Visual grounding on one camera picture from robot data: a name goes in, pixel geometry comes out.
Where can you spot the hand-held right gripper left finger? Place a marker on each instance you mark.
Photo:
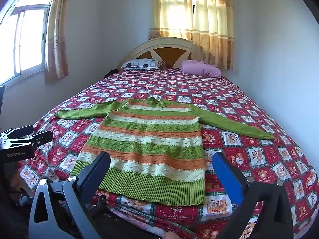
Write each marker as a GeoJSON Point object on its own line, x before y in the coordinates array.
{"type": "Point", "coordinates": [98, 165]}

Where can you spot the green striped knitted sweater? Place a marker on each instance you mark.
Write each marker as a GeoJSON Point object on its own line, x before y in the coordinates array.
{"type": "Point", "coordinates": [149, 142]}

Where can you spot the pink pillow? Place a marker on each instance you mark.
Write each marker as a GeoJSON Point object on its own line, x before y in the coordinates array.
{"type": "Point", "coordinates": [199, 68]}

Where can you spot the cream wooden bed headboard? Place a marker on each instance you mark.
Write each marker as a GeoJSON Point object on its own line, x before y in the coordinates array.
{"type": "Point", "coordinates": [164, 46]}

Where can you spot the yellow patterned window curtain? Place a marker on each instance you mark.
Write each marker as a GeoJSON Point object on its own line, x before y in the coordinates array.
{"type": "Point", "coordinates": [211, 29]}

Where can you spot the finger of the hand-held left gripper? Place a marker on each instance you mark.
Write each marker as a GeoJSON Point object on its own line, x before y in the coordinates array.
{"type": "Point", "coordinates": [41, 139]}
{"type": "Point", "coordinates": [20, 132]}

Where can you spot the red bear printed blanket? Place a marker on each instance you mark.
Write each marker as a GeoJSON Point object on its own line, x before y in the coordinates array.
{"type": "Point", "coordinates": [249, 154]}

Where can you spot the dark cloth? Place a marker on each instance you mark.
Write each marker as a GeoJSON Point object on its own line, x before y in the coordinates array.
{"type": "Point", "coordinates": [111, 73]}

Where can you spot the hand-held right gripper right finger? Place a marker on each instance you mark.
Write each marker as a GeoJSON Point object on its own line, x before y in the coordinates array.
{"type": "Point", "coordinates": [226, 174]}

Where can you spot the beige patterned side curtain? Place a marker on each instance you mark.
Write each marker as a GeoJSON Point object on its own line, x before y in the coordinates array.
{"type": "Point", "coordinates": [57, 42]}

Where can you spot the white patterned pillow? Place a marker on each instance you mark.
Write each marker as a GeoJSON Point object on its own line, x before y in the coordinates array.
{"type": "Point", "coordinates": [140, 64]}

